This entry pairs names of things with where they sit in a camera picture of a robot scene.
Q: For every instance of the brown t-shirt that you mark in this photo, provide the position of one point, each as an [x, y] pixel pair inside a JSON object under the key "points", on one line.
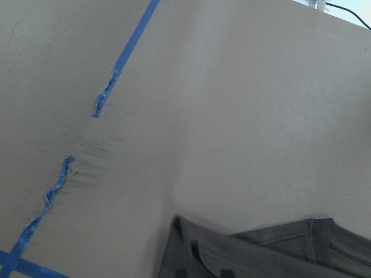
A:
{"points": [[307, 248]]}

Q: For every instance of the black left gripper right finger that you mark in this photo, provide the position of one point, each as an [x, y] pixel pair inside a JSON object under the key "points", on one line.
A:
{"points": [[226, 273]]}

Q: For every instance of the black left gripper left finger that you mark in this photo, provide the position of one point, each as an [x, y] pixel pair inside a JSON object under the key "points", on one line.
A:
{"points": [[180, 273]]}

